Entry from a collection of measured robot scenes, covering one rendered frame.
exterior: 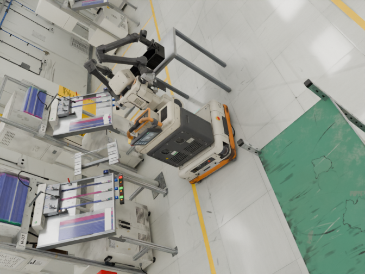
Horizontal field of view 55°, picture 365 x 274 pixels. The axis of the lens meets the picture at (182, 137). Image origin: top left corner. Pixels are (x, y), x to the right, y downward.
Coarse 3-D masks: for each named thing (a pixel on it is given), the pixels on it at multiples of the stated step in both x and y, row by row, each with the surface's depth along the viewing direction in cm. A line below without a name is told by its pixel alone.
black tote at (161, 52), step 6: (156, 42) 339; (162, 48) 341; (144, 54) 350; (150, 54) 350; (156, 54) 330; (162, 54) 335; (150, 60) 335; (156, 60) 336; (162, 60) 336; (132, 66) 362; (150, 66) 341; (156, 66) 342; (132, 72) 368; (138, 72) 346
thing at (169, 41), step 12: (168, 36) 364; (180, 36) 371; (168, 48) 353; (204, 48) 389; (168, 60) 343; (180, 60) 344; (216, 60) 399; (156, 72) 355; (204, 72) 360; (168, 84) 428; (216, 84) 372
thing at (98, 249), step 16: (128, 208) 389; (144, 208) 407; (128, 224) 374; (144, 224) 390; (96, 240) 357; (112, 240) 346; (144, 240) 375; (80, 256) 371; (96, 256) 344; (112, 256) 342; (128, 256) 347; (144, 256) 360; (80, 272) 357; (96, 272) 360
